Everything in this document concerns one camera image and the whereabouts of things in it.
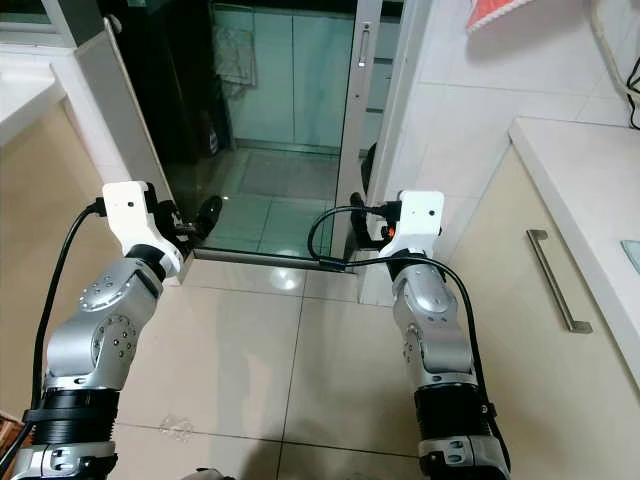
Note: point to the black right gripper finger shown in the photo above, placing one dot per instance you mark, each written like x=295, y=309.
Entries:
x=357, y=215

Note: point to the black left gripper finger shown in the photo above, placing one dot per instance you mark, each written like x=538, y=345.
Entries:
x=209, y=215

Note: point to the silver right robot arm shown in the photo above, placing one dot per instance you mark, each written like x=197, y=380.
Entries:
x=435, y=340

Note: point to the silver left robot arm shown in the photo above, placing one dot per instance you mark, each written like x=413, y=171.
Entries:
x=95, y=335

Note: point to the glass sliding door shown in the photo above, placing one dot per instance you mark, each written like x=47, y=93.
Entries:
x=280, y=100

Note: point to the beige cabinet white counter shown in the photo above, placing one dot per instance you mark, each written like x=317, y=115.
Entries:
x=540, y=400
x=30, y=250

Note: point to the towel behind glass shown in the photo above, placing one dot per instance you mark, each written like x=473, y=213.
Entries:
x=234, y=48

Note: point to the red white patterned cloth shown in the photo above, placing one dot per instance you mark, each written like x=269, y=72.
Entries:
x=500, y=12

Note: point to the clear glass dish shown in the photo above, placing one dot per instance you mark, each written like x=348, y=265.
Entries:
x=632, y=250

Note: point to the wooden slatted rack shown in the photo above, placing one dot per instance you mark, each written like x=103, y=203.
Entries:
x=10, y=452

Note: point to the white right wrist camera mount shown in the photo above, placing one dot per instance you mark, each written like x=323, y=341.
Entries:
x=422, y=220

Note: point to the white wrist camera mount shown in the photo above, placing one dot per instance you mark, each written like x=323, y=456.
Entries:
x=128, y=210
x=422, y=220

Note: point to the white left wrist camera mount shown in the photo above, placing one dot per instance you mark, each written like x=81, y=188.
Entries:
x=128, y=210

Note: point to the grey window frame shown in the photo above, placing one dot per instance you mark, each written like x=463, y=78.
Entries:
x=75, y=15

